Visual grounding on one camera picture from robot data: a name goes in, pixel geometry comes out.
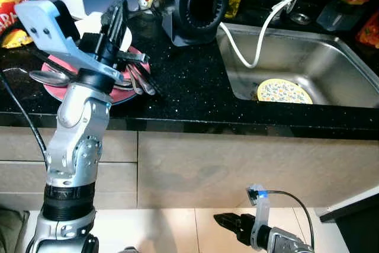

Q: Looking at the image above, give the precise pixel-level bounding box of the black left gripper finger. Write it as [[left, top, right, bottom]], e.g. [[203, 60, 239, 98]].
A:
[[102, 0, 118, 49], [117, 0, 129, 51]]

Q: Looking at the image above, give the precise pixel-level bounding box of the white round plate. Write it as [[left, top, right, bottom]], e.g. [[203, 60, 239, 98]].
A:
[[74, 12, 133, 53]]

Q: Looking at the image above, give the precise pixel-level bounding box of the black handled utensil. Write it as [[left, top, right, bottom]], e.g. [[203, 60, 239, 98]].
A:
[[115, 50, 150, 64]]

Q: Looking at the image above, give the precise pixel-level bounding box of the small silver spoon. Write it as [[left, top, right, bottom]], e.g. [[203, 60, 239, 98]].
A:
[[127, 63, 149, 95]]

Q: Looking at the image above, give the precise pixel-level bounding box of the large silver spoon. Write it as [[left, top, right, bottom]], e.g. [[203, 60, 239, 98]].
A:
[[28, 69, 78, 87]]

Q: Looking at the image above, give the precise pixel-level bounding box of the pink round plate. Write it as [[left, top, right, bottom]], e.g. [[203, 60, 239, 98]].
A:
[[41, 44, 150, 107]]

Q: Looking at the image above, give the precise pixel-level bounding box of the black round blower fan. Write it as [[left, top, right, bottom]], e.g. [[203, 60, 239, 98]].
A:
[[162, 0, 230, 47]]

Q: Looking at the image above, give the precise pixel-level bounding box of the dark chopstick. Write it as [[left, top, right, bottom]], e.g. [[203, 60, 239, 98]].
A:
[[137, 63, 165, 97]]

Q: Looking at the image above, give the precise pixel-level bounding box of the red snack packet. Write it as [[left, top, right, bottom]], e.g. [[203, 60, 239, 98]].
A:
[[357, 11, 379, 48]]

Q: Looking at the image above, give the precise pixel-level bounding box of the yellow red snack bag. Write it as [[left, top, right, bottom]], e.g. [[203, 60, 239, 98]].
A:
[[0, 0, 33, 49]]

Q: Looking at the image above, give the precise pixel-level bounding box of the black panel with white edge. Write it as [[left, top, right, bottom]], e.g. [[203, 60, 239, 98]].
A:
[[317, 188, 379, 253]]

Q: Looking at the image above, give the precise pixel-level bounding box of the stainless steel sink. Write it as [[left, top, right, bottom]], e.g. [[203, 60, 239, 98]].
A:
[[216, 22, 379, 108]]

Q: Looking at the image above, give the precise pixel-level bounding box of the dark rectangular container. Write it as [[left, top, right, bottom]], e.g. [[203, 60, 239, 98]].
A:
[[316, 1, 351, 33]]

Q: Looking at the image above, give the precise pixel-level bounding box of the yellow floral plate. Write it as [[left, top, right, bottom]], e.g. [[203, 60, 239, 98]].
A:
[[256, 78, 313, 105]]

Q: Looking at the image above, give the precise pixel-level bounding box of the round steel strainer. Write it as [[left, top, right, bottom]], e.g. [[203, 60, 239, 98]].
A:
[[289, 10, 313, 27]]

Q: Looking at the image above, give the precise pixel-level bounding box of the green floor cushion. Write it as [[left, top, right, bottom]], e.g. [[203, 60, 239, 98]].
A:
[[0, 206, 30, 253]]

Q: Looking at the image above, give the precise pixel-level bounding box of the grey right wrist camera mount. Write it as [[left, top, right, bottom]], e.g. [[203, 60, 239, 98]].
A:
[[246, 183, 273, 251]]

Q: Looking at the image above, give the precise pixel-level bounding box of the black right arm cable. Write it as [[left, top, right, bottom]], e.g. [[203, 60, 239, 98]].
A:
[[266, 190, 314, 248]]

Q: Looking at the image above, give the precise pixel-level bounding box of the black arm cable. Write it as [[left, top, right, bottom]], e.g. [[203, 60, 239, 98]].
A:
[[266, 190, 314, 248], [0, 69, 49, 168]]

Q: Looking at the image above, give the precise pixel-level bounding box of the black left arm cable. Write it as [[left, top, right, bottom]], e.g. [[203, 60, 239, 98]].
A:
[[0, 69, 49, 168]]

